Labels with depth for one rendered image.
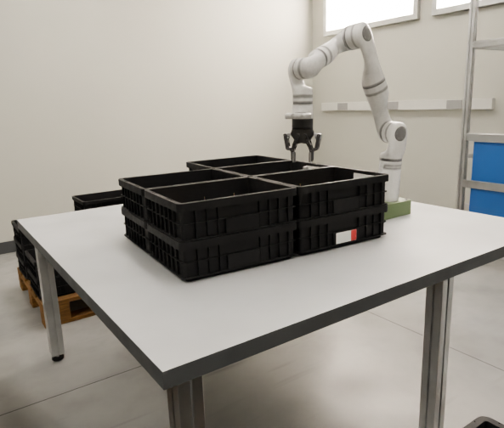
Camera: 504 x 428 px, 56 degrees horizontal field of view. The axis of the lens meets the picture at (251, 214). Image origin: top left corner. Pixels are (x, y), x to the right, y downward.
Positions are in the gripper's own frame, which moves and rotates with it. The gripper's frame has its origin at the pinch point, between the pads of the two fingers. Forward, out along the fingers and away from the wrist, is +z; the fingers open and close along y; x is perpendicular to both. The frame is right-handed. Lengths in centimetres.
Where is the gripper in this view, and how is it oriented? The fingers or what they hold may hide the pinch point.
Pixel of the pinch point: (302, 158)
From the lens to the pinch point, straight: 172.7
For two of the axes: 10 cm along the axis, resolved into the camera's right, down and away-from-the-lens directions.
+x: -3.5, 2.3, -9.1
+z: 0.2, 9.7, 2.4
